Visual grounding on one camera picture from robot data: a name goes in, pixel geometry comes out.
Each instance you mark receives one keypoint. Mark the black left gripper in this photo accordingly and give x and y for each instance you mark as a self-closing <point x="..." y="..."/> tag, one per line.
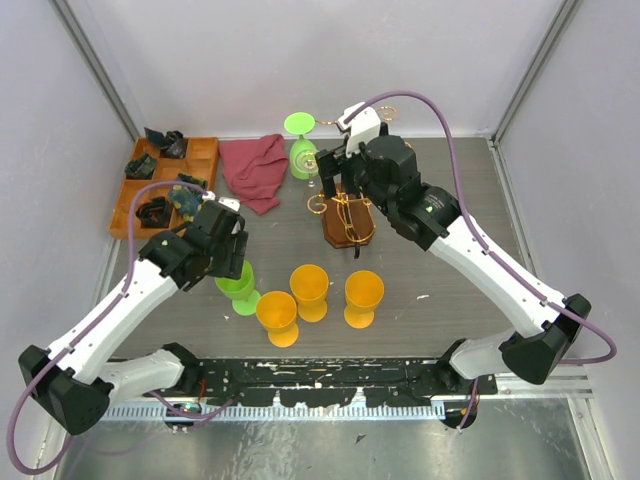
<point x="232" y="266"/>

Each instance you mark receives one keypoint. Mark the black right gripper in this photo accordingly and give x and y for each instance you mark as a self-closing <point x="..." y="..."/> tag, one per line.
<point x="333" y="162"/>

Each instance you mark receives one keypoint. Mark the clear wine glass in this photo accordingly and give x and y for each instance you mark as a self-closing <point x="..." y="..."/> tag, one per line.
<point x="306" y="166"/>

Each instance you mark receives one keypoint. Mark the green plastic wine glass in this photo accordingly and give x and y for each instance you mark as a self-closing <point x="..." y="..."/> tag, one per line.
<point x="242" y="292"/>
<point x="299" y="124"/>

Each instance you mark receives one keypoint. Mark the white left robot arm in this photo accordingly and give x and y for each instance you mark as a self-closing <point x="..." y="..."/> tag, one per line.
<point x="76" y="380"/>

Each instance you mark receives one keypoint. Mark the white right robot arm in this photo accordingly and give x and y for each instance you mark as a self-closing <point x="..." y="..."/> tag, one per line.
<point x="544" y="320"/>

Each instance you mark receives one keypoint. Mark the orange plastic wine glass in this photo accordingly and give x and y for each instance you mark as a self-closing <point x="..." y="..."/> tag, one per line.
<point x="277" y="313"/>

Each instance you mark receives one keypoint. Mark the orange wine glass middle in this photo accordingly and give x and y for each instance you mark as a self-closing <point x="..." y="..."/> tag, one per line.
<point x="309" y="285"/>

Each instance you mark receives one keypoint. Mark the orange wine glass right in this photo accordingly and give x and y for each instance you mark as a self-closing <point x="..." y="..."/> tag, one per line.
<point x="364" y="290"/>

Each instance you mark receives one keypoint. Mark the blue yellow patterned cloth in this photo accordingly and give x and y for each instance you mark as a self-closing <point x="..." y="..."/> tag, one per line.
<point x="185" y="200"/>

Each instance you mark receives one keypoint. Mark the black red cloth bundle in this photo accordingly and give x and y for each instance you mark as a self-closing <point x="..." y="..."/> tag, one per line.
<point x="155" y="213"/>

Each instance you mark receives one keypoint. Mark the maroon cloth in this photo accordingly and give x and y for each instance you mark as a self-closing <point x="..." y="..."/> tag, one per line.
<point x="254" y="170"/>

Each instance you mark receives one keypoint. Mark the dark cloth bundle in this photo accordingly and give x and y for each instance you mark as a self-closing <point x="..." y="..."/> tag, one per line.
<point x="141" y="168"/>

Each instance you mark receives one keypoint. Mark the dark folded cloth item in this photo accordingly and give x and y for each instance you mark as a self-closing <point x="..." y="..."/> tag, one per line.
<point x="171" y="144"/>

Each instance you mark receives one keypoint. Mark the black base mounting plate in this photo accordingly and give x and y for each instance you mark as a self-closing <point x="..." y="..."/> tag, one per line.
<point x="321" y="382"/>

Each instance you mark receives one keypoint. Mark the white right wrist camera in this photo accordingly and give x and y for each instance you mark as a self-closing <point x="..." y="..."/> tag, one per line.
<point x="364" y="127"/>

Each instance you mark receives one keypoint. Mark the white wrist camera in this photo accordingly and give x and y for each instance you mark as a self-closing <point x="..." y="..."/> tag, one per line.
<point x="364" y="127"/>
<point x="229" y="203"/>

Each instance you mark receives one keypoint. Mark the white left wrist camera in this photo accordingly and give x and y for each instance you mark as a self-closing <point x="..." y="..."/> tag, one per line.
<point x="229" y="203"/>

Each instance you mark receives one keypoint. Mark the gold wire wine glass rack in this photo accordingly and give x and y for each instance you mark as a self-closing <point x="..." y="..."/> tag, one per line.
<point x="346" y="219"/>

